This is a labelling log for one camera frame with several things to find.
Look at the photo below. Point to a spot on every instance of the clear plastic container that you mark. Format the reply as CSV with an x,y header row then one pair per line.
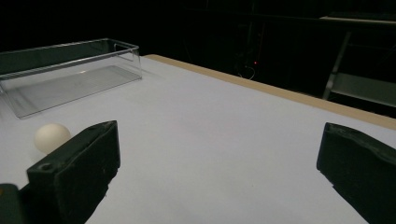
x,y
62,90

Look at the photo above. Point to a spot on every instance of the white metal table frame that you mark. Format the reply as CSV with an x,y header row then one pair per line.
x,y
361,87

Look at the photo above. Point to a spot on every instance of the white ball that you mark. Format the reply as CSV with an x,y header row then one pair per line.
x,y
50,137

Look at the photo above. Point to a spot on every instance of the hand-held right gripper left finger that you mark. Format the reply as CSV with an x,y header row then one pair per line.
x,y
77,168

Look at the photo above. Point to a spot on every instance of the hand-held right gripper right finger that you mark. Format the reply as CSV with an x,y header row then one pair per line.
x,y
364,168

